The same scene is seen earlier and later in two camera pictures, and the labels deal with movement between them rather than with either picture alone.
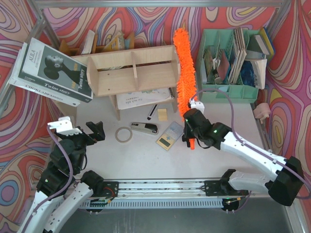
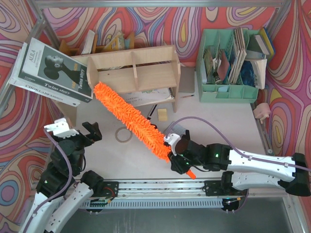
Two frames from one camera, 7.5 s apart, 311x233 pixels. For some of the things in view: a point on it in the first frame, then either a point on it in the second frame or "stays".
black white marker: [150, 115] stays
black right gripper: [188, 135] → [175, 160]
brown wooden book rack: [64, 50] stays
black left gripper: [88, 135] stays
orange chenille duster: [186, 90] → [145, 130]
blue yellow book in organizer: [264, 42] stays
